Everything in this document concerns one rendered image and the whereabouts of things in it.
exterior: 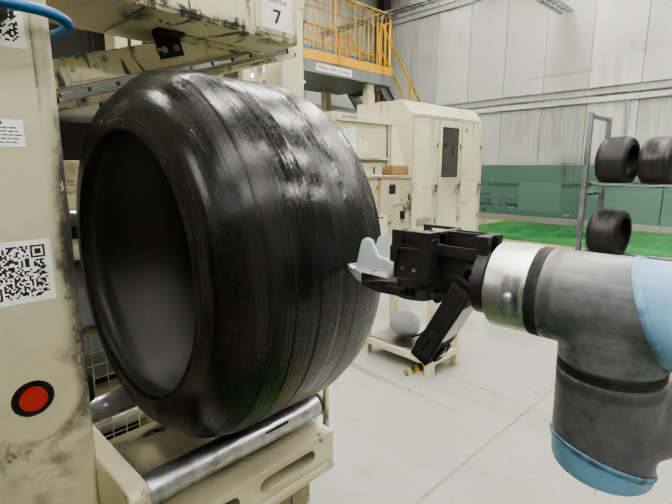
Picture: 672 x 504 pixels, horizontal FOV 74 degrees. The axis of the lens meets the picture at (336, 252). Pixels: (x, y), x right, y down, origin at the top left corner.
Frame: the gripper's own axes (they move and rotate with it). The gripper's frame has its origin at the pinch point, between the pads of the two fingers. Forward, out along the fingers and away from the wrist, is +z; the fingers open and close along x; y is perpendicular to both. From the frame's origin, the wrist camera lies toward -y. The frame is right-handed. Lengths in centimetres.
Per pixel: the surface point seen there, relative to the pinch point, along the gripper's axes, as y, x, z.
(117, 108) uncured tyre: 22.9, 18.3, 30.9
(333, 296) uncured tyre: -3.1, 3.3, 1.2
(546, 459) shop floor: -120, -158, 19
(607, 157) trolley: 23, -510, 89
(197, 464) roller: -28.5, 17.5, 15.3
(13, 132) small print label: 18.2, 33.3, 22.5
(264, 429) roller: -28.4, 5.3, 15.3
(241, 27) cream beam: 45, -17, 49
